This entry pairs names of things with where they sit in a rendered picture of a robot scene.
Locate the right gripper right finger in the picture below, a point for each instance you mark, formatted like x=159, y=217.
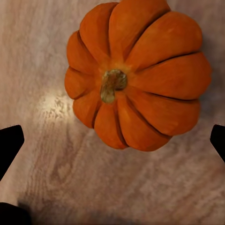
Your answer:
x=217, y=138

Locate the pumpkin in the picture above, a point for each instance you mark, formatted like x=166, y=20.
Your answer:
x=135, y=73

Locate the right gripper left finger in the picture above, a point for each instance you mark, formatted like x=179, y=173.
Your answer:
x=11, y=140

